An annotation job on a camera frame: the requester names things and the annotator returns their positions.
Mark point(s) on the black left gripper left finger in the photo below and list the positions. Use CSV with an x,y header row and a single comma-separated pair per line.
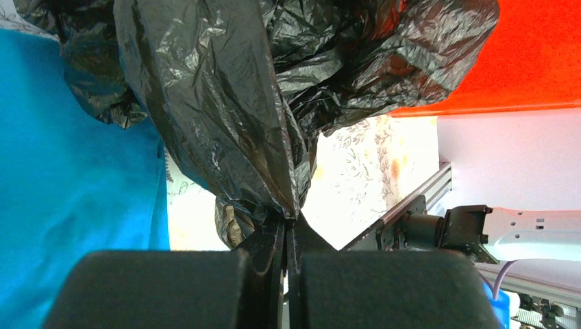
x,y
241,288

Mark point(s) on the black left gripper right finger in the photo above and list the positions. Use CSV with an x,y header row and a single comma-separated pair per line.
x,y
374,289

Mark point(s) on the black plastic trash bag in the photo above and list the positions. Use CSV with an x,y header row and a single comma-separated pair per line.
x,y
241,90

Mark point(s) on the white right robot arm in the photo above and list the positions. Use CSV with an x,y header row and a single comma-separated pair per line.
x,y
495,235

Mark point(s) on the orange plastic trash bin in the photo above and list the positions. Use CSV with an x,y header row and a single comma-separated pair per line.
x,y
530,62

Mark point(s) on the floral patterned table mat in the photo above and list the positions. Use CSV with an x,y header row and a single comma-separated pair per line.
x,y
362,172

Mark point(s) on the bright blue folded cloth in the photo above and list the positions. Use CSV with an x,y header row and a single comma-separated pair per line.
x,y
70,185

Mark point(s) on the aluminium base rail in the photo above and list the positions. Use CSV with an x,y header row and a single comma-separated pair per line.
x,y
386,234

